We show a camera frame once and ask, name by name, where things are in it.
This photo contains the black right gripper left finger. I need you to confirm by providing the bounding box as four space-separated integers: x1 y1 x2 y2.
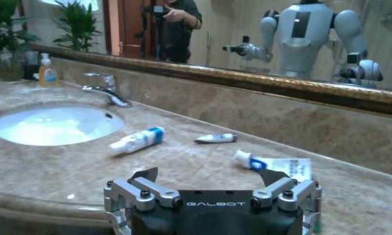
102 167 181 235

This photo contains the white blue toothpaste tube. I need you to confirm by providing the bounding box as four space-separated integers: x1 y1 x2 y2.
232 149 313 183

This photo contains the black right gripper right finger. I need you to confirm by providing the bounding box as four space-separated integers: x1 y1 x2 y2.
252 168 324 235

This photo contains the chrome faucet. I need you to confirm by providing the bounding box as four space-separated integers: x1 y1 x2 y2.
81 72 133 108

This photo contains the small white blue tube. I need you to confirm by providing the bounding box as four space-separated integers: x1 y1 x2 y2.
193 133 238 144

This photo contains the green plant in glass vase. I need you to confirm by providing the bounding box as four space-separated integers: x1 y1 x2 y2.
0 0 41 82

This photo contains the wall mirror with gold frame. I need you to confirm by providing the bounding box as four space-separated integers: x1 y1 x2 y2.
18 0 392 117

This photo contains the person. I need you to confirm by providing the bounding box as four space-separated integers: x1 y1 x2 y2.
142 0 202 64

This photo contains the white blue spray bottle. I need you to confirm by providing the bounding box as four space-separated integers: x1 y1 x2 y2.
107 126 165 156

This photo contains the white oval sink basin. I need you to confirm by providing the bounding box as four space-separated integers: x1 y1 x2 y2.
0 105 125 147

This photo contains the orange hand soap pump bottle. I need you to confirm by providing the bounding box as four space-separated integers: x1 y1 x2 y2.
37 52 61 87

